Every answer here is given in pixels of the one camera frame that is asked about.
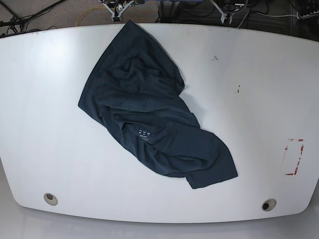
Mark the dark navy T-shirt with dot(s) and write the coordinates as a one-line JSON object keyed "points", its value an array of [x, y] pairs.
{"points": [[134, 92]]}

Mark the red tape rectangle marking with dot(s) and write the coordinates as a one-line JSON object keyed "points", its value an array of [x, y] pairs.
{"points": [[292, 156]]}

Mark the black tripod stand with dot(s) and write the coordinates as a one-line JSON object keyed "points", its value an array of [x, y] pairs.
{"points": [[17, 24]]}

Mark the white power strip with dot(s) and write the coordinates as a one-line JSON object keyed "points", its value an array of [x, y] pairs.
{"points": [[308, 12]]}

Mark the left table cable grommet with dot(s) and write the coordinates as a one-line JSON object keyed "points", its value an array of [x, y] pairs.
{"points": [[50, 199]]}

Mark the table cable grommet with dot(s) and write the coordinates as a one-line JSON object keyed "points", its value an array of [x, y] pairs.
{"points": [[50, 199], [269, 205]]}

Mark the right table cable grommet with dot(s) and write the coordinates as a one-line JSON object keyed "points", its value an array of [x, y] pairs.
{"points": [[269, 205]]}

